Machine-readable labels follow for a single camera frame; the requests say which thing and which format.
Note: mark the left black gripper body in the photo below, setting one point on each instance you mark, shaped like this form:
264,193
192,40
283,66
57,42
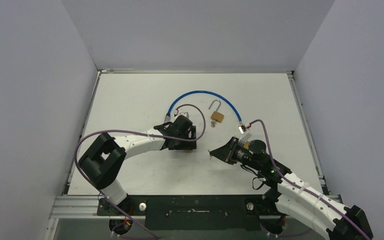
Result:
182,145

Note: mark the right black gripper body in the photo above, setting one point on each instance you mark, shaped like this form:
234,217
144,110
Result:
230,153

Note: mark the red lock keys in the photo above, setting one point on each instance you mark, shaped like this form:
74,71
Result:
209,155

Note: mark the silver keys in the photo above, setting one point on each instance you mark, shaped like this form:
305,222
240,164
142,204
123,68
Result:
213,124

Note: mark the brass padlock long shackle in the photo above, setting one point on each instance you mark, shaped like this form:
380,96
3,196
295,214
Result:
216,115

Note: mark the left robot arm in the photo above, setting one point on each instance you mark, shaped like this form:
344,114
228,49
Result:
104,158

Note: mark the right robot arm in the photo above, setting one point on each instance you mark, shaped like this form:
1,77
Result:
293,196

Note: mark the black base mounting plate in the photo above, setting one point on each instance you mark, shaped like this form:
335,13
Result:
205,212

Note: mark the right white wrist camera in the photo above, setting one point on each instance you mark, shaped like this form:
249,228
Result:
245,133

